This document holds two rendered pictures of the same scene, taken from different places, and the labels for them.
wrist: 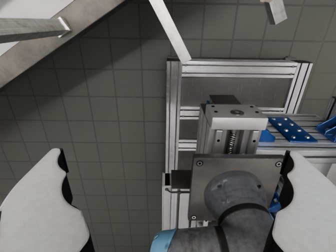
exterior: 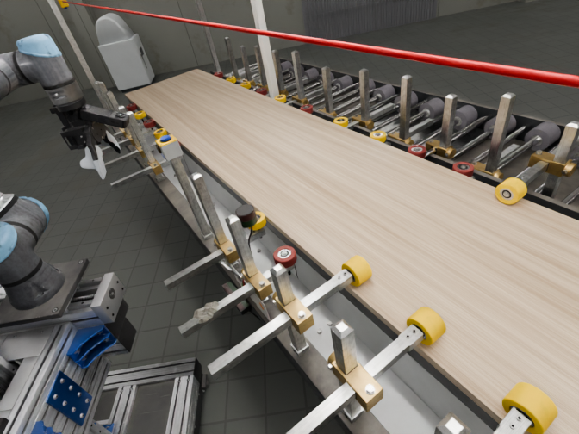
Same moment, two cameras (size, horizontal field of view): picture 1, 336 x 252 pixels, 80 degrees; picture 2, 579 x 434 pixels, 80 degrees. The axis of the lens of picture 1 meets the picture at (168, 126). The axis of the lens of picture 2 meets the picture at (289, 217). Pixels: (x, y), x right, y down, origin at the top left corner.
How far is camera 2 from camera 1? 1.09 m
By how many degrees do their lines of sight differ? 55
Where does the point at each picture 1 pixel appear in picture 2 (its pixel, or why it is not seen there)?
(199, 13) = (255, 411)
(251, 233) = (28, 247)
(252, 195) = (42, 275)
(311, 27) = not seen: outside the picture
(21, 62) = (190, 219)
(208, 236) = (38, 230)
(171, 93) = (156, 368)
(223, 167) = (70, 275)
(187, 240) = (41, 221)
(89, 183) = not seen: hidden behind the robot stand
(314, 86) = not seen: outside the picture
